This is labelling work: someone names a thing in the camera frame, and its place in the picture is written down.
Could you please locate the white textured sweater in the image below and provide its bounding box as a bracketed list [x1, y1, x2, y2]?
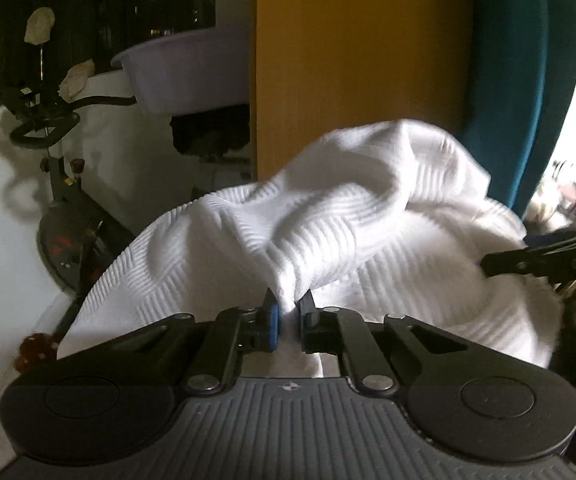
[58, 119, 564, 378]

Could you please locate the dark red round object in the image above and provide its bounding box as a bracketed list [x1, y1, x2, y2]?
[16, 332, 61, 373]

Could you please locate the beige glove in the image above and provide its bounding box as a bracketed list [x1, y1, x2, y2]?
[24, 7, 54, 45]
[59, 59, 95, 102]

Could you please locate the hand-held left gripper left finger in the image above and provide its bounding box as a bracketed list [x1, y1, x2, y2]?
[65, 288, 281, 394]

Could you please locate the lavender plastic basin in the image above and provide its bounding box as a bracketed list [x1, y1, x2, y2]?
[111, 27, 251, 113]

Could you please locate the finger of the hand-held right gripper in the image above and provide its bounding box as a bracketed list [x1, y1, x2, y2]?
[481, 240, 569, 279]

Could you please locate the teal curtain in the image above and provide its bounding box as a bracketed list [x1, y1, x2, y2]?
[455, 0, 576, 218]

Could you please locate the wooden cabinet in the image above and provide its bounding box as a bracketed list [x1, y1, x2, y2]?
[249, 0, 474, 183]

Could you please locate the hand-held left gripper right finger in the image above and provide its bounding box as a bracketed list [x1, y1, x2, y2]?
[297, 291, 516, 395]

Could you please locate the black exercise bike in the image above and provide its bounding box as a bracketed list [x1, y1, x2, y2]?
[0, 82, 138, 296]

